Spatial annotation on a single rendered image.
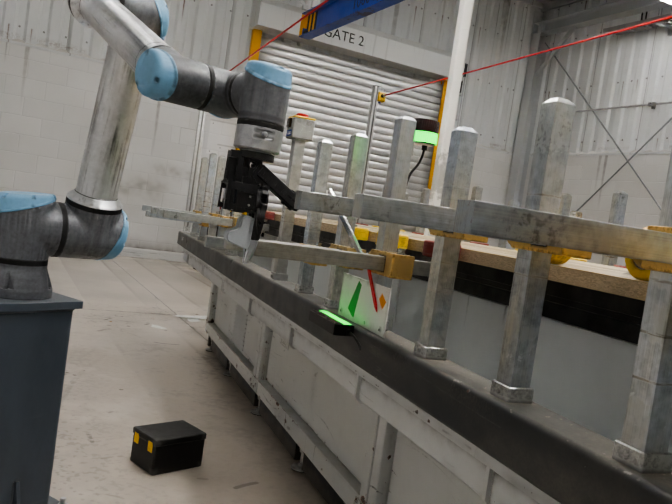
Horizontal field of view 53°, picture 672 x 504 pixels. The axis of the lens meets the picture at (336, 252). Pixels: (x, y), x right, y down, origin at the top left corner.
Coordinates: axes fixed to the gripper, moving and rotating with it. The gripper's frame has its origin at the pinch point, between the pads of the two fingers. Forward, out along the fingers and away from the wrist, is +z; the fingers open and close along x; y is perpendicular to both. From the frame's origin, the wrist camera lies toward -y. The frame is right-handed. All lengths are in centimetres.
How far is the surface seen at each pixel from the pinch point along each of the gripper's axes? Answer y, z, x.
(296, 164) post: -29, -25, -79
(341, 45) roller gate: -274, -254, -796
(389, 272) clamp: -28.0, -1.3, 4.1
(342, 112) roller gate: -304, -168, -828
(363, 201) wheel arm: 0, -13, 51
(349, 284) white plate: -28.0, 4.2, -15.8
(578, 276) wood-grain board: -46, -8, 38
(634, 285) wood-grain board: -46, -8, 50
